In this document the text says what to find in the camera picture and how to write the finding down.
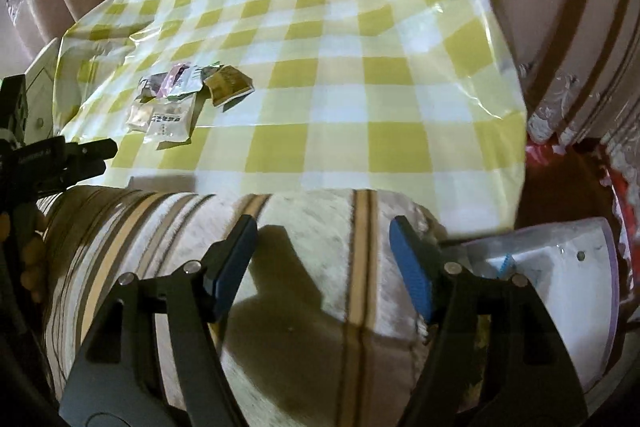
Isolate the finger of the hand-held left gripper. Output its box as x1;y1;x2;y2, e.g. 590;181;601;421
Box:
65;159;107;188
62;138;118;160

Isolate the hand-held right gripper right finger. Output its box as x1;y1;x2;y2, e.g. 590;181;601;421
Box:
389;215;591;427

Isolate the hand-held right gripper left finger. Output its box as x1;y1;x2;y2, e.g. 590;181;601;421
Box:
60;214;258;427

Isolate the blue striped nut packet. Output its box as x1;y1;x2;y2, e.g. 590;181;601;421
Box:
487;252;518;280

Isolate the white plastic container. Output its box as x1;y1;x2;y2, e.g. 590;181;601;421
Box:
460;217;623;400

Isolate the person's left hand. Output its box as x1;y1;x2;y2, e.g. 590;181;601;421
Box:
20;212;51;303

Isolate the clear nut packet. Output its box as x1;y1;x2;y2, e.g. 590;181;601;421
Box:
126;102;158;132

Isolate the striped cushion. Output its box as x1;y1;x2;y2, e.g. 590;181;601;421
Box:
35;184;451;427

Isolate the white plastic panel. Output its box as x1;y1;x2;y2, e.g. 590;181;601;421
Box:
22;38;63;142

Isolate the white nut packet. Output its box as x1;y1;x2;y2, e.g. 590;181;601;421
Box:
147;99;198;142

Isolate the pink snack packet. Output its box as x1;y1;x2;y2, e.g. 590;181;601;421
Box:
157;63;193;98

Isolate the green white snack packet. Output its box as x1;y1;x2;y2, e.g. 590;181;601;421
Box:
175;63;223;100

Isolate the small green yellow packet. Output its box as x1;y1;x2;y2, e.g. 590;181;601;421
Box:
212;88;251;108
206;66;253;95

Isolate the yellow checkered tablecloth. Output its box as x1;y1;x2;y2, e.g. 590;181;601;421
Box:
52;0;528;233

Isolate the red patterned bag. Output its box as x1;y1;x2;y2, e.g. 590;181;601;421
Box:
525;142;640;288

